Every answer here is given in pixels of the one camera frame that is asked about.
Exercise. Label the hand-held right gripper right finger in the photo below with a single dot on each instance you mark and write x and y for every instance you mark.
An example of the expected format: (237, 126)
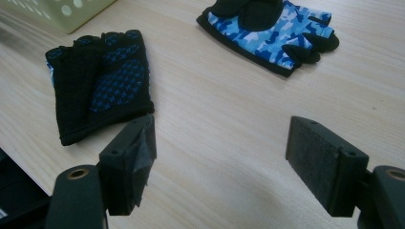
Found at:
(321, 165)

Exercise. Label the pale green perforated plastic basket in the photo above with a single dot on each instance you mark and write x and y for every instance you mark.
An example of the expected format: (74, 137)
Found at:
(60, 12)

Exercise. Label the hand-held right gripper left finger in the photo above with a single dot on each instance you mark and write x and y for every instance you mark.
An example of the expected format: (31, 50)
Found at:
(125, 168)

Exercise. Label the blue camouflage fingerless glove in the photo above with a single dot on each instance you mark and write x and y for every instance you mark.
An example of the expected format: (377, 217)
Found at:
(270, 35)
(95, 86)

